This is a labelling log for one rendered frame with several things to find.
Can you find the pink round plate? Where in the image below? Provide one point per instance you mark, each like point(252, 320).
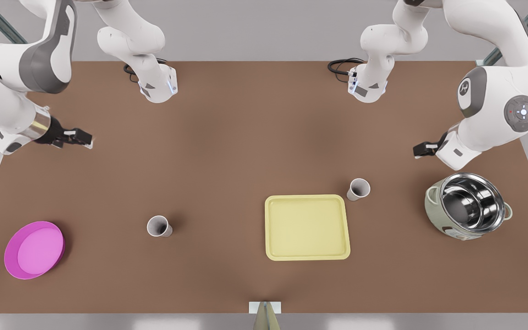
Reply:
point(34, 250)

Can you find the white IKEA cup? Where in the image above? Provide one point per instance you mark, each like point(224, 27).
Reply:
point(158, 226)
point(358, 188)

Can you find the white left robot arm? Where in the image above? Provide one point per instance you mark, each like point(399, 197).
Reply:
point(493, 91)

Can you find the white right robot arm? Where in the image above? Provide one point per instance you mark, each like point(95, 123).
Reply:
point(2, 87)

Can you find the green pot with steel bowl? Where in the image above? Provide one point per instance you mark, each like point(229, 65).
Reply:
point(468, 206)

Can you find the yellow rectangular tray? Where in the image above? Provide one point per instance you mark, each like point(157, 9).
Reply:
point(307, 227)

